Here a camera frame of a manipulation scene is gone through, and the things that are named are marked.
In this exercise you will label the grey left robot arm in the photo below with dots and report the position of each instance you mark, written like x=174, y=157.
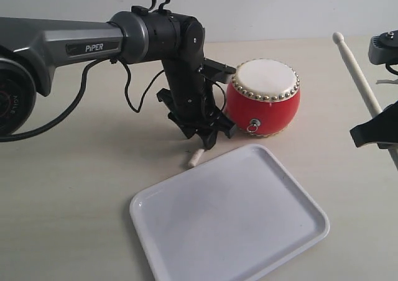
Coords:
x=32, y=49

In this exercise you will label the small red drum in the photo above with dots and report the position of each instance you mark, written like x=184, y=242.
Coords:
x=263, y=96

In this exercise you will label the wooden drumstick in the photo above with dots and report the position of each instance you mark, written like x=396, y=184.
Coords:
x=195, y=158
x=361, y=82

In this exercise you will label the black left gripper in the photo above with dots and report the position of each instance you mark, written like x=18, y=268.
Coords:
x=191, y=102

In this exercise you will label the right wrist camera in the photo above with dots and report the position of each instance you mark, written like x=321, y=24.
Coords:
x=383, y=48

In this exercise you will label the white rectangular plastic tray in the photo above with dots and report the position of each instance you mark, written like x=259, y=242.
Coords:
x=238, y=216

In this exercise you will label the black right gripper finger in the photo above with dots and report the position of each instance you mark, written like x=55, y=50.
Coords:
x=380, y=130

